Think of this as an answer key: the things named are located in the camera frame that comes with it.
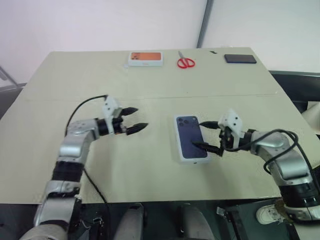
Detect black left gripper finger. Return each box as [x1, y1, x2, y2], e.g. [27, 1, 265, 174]
[121, 106, 139, 117]
[125, 122, 149, 136]

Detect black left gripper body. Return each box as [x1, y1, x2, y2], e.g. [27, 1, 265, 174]
[111, 115, 129, 136]

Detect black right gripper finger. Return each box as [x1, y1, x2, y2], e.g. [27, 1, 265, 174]
[190, 141, 224, 157]
[198, 120, 221, 130]

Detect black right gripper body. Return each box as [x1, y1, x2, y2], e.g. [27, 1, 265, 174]
[219, 126, 235, 157]

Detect white box with orange phone print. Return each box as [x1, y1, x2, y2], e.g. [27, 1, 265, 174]
[123, 51, 165, 69]

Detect flat dark blue phone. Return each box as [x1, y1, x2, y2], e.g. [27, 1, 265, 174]
[223, 53, 258, 65]

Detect grey rounded robot leg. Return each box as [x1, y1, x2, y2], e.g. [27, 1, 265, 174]
[176, 203, 209, 240]
[119, 202, 146, 240]

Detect white sneaker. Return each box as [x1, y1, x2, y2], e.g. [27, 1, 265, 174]
[255, 203, 286, 225]

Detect white rounded object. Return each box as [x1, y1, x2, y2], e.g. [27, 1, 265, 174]
[300, 100, 320, 137]

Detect dark side table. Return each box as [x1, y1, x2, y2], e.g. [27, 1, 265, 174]
[268, 70, 320, 111]

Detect grey side shelf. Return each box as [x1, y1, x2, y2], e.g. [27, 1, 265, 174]
[0, 64, 27, 91]

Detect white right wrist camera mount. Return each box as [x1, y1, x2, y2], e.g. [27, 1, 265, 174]
[217, 107, 244, 149]

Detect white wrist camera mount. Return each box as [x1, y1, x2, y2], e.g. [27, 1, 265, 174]
[217, 107, 244, 149]
[101, 95, 124, 134]

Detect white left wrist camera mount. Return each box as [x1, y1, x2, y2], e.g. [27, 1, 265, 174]
[101, 95, 124, 134]

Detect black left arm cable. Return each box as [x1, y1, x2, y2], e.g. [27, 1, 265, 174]
[65, 94, 109, 204]

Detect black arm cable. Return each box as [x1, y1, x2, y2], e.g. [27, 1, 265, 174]
[223, 128, 314, 176]
[65, 94, 109, 204]

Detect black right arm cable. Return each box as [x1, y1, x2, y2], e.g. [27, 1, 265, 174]
[223, 128, 314, 176]

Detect red handled scissors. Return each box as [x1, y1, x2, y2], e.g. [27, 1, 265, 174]
[177, 50, 196, 69]

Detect grey metal post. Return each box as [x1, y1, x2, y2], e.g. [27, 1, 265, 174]
[195, 0, 214, 49]

